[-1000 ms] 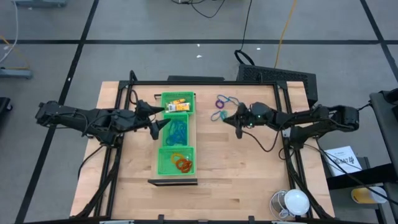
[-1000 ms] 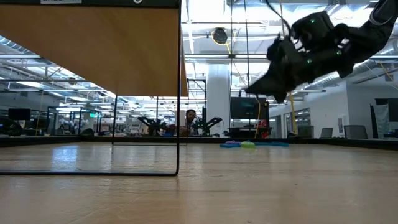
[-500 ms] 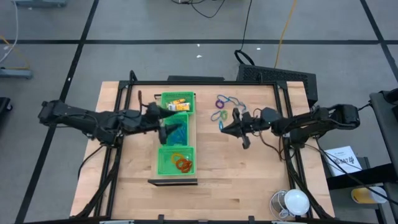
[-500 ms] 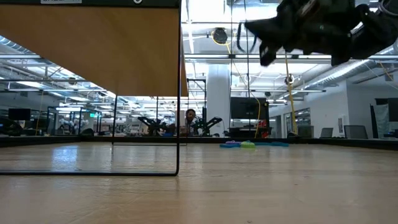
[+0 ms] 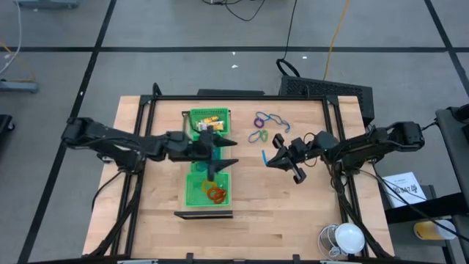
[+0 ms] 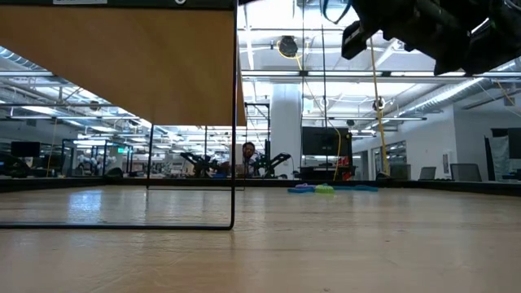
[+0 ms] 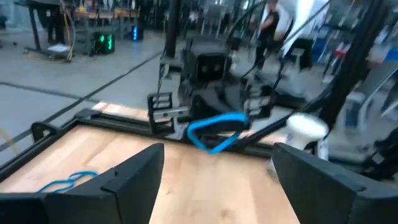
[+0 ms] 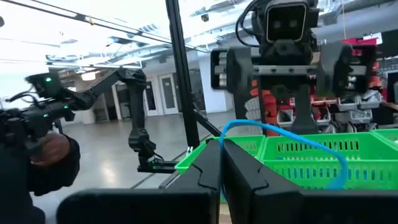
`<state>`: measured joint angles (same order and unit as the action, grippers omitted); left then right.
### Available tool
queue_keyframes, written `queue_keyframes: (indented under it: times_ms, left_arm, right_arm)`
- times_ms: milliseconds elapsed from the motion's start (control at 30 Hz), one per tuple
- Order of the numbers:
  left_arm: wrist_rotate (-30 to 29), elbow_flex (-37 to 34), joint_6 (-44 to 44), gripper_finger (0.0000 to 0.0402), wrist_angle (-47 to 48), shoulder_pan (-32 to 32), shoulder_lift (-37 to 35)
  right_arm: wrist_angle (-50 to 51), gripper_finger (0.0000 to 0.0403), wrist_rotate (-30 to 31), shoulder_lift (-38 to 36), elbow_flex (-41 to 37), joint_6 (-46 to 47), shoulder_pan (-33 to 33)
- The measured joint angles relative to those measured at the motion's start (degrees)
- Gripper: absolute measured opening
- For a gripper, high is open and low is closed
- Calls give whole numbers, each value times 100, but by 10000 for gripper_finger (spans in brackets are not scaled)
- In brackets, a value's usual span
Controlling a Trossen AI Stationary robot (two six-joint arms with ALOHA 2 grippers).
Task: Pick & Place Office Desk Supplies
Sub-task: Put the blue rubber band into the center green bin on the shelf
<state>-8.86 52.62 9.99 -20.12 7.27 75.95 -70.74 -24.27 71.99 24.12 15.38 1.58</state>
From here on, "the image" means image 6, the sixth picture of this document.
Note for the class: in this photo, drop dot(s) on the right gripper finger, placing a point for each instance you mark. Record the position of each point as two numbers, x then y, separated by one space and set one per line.
354 40

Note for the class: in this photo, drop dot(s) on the blue rubber band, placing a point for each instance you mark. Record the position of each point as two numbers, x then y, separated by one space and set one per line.
299 190
325 17

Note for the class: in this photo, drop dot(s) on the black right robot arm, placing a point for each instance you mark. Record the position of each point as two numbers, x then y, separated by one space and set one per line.
500 40

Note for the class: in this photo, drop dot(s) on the black background robot arm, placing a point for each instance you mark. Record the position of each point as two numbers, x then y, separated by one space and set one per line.
272 160
201 160

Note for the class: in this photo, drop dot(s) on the small grey office chair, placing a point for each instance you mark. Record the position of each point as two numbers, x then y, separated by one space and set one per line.
427 173

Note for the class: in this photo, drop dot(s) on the wide grey office chair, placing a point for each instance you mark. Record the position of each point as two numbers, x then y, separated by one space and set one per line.
466 173

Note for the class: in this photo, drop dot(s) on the black large screen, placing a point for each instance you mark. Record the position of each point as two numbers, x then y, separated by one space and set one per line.
321 140

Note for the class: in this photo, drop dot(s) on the black screen cart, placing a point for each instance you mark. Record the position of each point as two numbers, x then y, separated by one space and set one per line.
317 173

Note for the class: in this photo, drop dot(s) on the dark grey box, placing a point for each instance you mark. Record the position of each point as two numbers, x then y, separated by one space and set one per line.
401 171

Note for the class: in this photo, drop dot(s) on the person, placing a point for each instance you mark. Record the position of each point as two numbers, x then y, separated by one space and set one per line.
249 152

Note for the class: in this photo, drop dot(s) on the green rubber band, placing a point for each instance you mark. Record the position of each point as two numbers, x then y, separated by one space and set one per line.
324 189

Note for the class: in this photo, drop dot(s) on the purple rubber band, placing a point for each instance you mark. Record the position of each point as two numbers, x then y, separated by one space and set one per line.
305 185

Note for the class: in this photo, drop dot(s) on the small black monitor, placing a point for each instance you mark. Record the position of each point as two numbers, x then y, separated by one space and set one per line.
25 149

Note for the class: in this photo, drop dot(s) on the black rack frame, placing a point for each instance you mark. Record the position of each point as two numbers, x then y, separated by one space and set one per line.
256 104

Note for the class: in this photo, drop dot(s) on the wooden stand with black frame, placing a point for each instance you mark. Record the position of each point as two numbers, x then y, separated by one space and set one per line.
122 61

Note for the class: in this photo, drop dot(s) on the wall poster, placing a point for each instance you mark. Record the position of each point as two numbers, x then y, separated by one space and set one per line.
446 163

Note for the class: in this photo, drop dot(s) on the black cell frame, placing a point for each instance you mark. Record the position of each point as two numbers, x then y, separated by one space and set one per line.
97 141

